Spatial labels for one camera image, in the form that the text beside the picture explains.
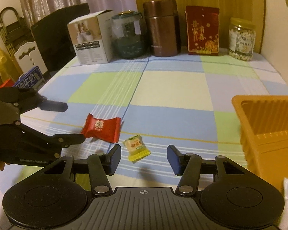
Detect clear plastic nut jar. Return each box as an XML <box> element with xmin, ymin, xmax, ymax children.
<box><xmin>228</xmin><ymin>17</ymin><xmax>257</xmax><ymax>62</ymax></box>

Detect red candy packet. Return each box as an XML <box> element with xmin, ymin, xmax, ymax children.
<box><xmin>81</xmin><ymin>113</ymin><xmax>122</xmax><ymax>144</ymax></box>

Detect orange plastic tray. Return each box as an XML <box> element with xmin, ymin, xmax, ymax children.
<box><xmin>232</xmin><ymin>94</ymin><xmax>288</xmax><ymax>192</ymax></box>

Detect blue milk carton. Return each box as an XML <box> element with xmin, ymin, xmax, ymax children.
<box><xmin>13</xmin><ymin>66</ymin><xmax>45</xmax><ymax>94</ymax></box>

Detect white cardboard box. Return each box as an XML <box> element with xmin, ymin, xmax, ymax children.
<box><xmin>67</xmin><ymin>10</ymin><xmax>114</xmax><ymax>66</ymax></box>

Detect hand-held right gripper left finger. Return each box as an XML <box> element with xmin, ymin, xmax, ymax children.
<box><xmin>42</xmin><ymin>145</ymin><xmax>122</xmax><ymax>196</ymax></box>

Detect black chair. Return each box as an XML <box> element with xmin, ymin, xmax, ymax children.
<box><xmin>31</xmin><ymin>3</ymin><xmax>91</xmax><ymax>77</ymax></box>

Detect yellow green candy packet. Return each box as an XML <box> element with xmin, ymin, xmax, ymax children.
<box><xmin>123</xmin><ymin>135</ymin><xmax>151</xmax><ymax>163</ymax></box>

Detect brown metal thermos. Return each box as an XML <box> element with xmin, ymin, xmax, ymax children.
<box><xmin>143</xmin><ymin>0</ymin><xmax>181</xmax><ymax>57</ymax></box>

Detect green glass jar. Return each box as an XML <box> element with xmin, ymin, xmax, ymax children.
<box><xmin>111</xmin><ymin>10</ymin><xmax>148</xmax><ymax>59</ymax></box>

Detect red patterned box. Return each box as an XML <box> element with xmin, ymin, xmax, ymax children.
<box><xmin>185</xmin><ymin>5</ymin><xmax>220</xmax><ymax>56</ymax></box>

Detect checkered tablecloth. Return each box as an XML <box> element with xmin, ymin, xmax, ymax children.
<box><xmin>0</xmin><ymin>47</ymin><xmax>288</xmax><ymax>222</ymax></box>

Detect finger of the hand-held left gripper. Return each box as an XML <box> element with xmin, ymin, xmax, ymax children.
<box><xmin>20</xmin><ymin>124</ymin><xmax>86</xmax><ymax>159</ymax></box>
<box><xmin>14</xmin><ymin>89</ymin><xmax>68</xmax><ymax>113</ymax></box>

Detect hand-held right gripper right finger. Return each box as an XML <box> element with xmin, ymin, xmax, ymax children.
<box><xmin>167</xmin><ymin>145</ymin><xmax>246</xmax><ymax>196</ymax></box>

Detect white carved furniture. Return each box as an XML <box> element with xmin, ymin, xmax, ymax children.
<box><xmin>14</xmin><ymin>41</ymin><xmax>48</xmax><ymax>82</ymax></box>

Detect brass folding rack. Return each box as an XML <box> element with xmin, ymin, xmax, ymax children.
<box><xmin>0</xmin><ymin>7</ymin><xmax>32</xmax><ymax>61</ymax></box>

